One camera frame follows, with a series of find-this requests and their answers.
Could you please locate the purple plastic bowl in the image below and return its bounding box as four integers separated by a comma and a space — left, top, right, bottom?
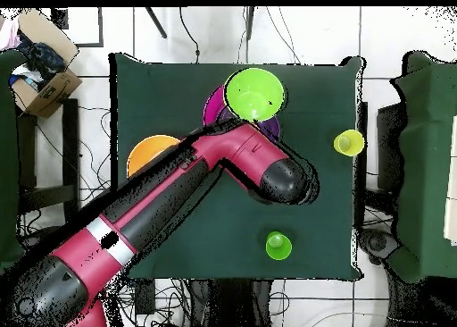
215, 106, 281, 144

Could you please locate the pink plastic bowl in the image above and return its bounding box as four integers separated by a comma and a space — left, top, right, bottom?
202, 85, 229, 127

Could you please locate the large orange plastic bowl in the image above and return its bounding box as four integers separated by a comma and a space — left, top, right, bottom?
126, 134, 183, 180

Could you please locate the green plastic bowl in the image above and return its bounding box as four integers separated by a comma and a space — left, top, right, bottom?
222, 67, 287, 123

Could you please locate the green plastic cup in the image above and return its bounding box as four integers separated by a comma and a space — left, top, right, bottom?
264, 231, 293, 261

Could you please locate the dark green tablecloth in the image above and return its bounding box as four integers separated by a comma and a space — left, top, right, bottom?
108, 52, 365, 281

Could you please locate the yellow plastic cup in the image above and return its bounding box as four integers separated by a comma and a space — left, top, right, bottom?
333, 129, 366, 157

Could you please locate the black power brick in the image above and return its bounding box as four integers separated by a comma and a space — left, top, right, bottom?
134, 280, 156, 315

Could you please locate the black tripod leg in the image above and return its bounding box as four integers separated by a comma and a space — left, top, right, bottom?
245, 6, 256, 41
144, 6, 168, 39

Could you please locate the black equipment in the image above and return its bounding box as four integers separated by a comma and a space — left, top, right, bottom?
357, 229, 402, 267

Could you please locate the cardboard box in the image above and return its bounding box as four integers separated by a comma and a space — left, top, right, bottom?
10, 7, 83, 119

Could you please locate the dark green cloth cover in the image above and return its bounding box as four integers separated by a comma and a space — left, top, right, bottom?
0, 49, 26, 271
385, 50, 457, 284

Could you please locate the dark blue clothing bundle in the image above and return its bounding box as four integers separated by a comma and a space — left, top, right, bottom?
17, 33, 67, 81

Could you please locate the pale pink cloth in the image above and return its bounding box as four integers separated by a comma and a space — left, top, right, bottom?
0, 17, 22, 51

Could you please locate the thin black floor cable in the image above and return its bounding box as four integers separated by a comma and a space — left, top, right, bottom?
265, 6, 301, 64
178, 6, 201, 63

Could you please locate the black metal frame stand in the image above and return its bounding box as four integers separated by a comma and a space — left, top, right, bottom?
15, 97, 81, 228

